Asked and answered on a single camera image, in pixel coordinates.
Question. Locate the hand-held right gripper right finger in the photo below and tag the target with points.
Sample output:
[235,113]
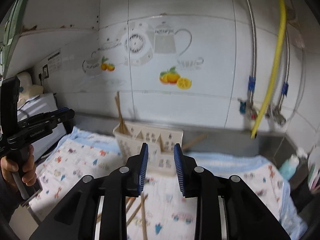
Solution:
[180,170]

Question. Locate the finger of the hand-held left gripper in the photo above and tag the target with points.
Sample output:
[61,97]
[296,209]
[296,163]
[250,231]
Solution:
[62,118]
[58,111]

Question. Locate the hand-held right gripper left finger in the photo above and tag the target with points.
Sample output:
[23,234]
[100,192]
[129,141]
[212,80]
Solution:
[142,170]

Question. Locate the cream plastic chopstick holder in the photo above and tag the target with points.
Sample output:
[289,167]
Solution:
[160,140]

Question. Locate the bundle of wooden chopsticks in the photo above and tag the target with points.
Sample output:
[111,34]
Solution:
[143,220]

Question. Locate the brown wooden chopstick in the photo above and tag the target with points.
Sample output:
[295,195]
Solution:
[118,100]
[120,117]

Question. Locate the person's left forearm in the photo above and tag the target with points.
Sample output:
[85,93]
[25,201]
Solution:
[7,200]

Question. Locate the person's left hand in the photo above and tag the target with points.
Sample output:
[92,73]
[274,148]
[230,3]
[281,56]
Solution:
[30,170]

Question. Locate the white microwave oven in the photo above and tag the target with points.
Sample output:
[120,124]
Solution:
[42,105]

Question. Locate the printed cartoon blanket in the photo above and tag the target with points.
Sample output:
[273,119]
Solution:
[75,160]

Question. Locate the white instruction label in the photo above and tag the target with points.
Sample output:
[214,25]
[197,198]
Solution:
[54,61]

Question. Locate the turquoise bottle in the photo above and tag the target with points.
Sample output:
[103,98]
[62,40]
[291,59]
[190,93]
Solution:
[290,166]

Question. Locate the chrome water valve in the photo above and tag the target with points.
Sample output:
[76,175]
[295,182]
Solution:
[278,115]

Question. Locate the thin white tube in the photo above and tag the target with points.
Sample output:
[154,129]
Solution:
[303,75]

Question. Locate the wall socket with plug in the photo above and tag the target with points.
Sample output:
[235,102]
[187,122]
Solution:
[44,72]

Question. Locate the bowl and oranges wall decal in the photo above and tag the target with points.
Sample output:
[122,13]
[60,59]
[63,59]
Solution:
[96,65]

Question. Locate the casserole pot wall decal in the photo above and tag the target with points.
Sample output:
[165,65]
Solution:
[110,46]

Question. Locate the green wall cabinet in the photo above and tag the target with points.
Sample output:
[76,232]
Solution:
[15,17]

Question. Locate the sliced oranges wall decal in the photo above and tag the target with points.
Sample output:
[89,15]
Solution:
[175,78]

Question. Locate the clock wall decal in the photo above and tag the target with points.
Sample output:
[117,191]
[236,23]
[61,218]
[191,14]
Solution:
[137,42]

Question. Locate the teapot wall decal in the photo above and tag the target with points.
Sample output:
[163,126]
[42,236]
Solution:
[165,40]

